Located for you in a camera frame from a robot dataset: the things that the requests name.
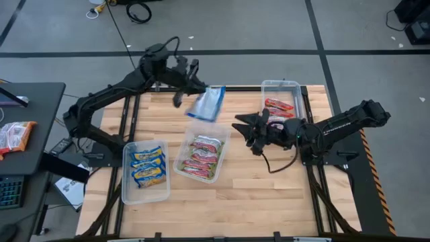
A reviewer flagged lime chili shrimp ramen pack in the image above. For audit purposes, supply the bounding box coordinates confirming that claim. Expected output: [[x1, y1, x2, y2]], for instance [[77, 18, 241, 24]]
[[190, 149, 221, 165], [181, 167, 213, 179], [190, 135, 224, 154], [182, 159, 216, 171]]

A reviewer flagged black computer mouse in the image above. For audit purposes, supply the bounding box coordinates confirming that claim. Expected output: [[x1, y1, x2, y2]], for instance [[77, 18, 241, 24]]
[[0, 223, 19, 242]]

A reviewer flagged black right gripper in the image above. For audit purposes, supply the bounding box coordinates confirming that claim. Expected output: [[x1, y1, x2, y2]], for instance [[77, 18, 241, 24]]
[[230, 108, 289, 157]]

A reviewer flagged clear plastic bin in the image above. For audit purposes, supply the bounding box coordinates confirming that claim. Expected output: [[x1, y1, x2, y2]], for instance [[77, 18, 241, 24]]
[[121, 139, 171, 206], [173, 120, 232, 184]]

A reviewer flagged white printed box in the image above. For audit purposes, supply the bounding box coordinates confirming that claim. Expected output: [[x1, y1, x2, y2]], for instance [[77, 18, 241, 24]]
[[53, 161, 87, 212]]

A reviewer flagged black equipment box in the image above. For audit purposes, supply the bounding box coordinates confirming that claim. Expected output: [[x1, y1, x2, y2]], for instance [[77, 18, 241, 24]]
[[394, 0, 430, 24], [404, 18, 430, 46]]

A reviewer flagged black aluminium table frame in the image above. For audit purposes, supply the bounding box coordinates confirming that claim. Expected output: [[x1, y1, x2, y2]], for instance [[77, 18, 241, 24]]
[[79, 85, 360, 242]]

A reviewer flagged black power adapter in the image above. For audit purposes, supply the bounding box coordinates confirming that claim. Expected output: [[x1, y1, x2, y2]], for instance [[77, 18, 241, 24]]
[[49, 138, 73, 156]]

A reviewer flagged black platform hazard stripe edge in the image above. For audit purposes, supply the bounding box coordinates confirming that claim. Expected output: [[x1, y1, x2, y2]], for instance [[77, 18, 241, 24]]
[[332, 134, 397, 236]]

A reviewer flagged long black floor cable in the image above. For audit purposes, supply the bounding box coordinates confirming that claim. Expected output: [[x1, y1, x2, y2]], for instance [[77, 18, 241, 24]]
[[105, 0, 137, 67]]

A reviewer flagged right clear plastic container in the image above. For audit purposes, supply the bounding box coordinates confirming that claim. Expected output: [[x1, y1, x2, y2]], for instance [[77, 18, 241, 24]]
[[261, 79, 306, 134]]

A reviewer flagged black keyboard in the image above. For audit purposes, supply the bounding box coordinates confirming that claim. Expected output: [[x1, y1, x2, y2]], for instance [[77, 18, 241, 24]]
[[0, 175, 26, 211]]

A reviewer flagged black desk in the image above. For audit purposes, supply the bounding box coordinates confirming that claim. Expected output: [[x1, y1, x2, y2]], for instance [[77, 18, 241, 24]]
[[0, 82, 90, 242]]

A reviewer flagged dark screen device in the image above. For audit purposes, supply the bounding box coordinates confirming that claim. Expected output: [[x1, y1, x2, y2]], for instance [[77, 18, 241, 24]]
[[0, 86, 30, 108]]

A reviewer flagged black cable coil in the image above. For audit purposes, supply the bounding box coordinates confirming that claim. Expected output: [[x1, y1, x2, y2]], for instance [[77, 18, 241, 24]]
[[126, 1, 153, 24]]

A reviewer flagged orange ramen pack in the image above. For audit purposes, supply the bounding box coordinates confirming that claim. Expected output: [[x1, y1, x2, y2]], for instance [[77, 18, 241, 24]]
[[0, 120, 38, 161]]

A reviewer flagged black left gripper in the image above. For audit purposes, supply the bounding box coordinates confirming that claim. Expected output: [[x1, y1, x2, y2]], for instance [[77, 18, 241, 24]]
[[167, 58, 208, 109]]

